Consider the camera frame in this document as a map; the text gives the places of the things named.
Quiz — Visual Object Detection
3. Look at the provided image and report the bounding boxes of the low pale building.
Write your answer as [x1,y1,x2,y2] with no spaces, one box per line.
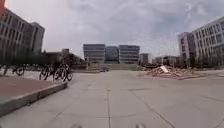
[152,55,181,66]

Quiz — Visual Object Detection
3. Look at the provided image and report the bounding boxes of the red brick pavement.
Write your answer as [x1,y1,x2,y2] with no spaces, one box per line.
[0,77,63,100]

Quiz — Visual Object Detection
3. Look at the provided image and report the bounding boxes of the pale grid-window building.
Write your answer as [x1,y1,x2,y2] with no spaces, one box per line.
[177,16,224,68]

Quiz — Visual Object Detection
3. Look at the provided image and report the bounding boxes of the low brown building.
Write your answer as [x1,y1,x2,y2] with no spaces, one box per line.
[45,48,83,65]

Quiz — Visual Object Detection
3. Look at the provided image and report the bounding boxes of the glass-fronted twin-block building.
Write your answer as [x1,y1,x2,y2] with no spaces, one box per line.
[82,43,141,65]

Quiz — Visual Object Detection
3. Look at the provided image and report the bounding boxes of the small building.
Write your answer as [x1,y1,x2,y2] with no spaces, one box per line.
[139,53,152,65]

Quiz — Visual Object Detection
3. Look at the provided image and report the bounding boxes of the wide stone steps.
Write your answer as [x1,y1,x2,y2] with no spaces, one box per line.
[88,63,144,72]

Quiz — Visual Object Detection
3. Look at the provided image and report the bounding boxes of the grey slab plaza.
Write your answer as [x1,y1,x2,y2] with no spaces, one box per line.
[0,69,224,128]

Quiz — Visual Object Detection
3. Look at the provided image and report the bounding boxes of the row of trees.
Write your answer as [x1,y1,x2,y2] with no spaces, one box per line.
[173,54,224,69]
[0,49,88,69]

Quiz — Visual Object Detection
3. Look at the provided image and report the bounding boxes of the grey stone kerb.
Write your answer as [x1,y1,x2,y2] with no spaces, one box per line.
[0,81,69,118]

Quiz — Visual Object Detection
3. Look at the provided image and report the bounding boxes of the large grey building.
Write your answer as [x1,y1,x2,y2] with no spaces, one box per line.
[0,9,46,63]

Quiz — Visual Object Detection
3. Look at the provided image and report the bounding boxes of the bicycle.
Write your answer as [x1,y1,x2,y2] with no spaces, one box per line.
[53,63,74,83]
[0,63,26,77]
[38,64,55,81]

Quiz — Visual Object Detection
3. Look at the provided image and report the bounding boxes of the orange building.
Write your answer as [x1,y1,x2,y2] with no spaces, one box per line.
[0,0,8,18]

